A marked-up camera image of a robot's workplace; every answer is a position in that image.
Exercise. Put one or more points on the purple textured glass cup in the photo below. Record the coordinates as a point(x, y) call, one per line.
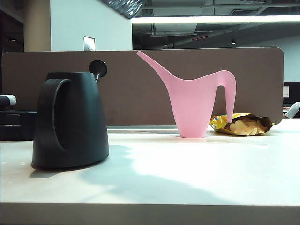
point(127, 7)

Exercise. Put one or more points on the black plastic electric kettle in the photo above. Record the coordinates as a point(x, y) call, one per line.
point(82, 117)

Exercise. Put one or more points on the brown desk divider panel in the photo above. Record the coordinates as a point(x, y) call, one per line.
point(131, 93)

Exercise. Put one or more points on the pink plastic watering can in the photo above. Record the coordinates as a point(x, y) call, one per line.
point(192, 100)

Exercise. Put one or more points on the yellow potato chip bag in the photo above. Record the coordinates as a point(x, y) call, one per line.
point(248, 125)

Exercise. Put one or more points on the black ceiling spot lamp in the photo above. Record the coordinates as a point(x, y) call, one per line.
point(233, 42)

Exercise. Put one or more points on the long ceiling light strip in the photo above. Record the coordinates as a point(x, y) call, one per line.
point(211, 19)

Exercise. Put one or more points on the black storage box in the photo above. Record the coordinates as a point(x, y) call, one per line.
point(16, 126)

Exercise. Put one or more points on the white paper sheet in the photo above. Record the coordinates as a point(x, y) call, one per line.
point(286, 91)

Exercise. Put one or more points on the black and white cylinder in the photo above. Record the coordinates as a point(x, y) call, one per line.
point(8, 100)

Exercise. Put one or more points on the beige round column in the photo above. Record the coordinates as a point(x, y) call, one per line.
point(37, 25)

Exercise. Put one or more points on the person in white shirt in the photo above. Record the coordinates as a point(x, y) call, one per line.
point(294, 110)

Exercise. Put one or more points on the aluminium divider base rail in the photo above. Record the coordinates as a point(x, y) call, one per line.
point(140, 129)

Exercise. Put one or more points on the silver wall switch plate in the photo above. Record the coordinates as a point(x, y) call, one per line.
point(89, 43)

